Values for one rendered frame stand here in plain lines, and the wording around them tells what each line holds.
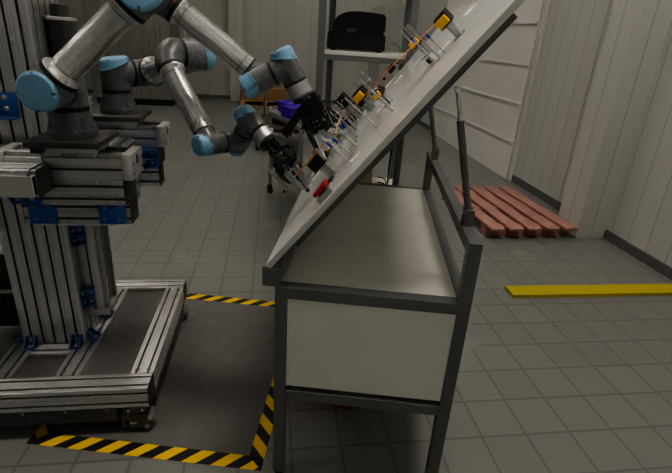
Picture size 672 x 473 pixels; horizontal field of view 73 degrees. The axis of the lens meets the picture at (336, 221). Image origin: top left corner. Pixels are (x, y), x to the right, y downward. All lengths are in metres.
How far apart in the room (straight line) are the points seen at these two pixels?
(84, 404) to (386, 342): 1.21
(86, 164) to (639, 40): 3.87
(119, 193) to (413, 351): 1.12
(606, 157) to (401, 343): 3.24
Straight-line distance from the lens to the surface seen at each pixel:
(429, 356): 1.55
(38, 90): 1.58
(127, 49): 10.39
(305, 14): 11.56
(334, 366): 1.57
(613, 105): 4.34
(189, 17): 1.60
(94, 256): 2.15
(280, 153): 1.57
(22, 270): 2.22
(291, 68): 1.44
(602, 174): 4.47
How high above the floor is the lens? 1.52
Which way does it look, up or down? 22 degrees down
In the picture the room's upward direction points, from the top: 4 degrees clockwise
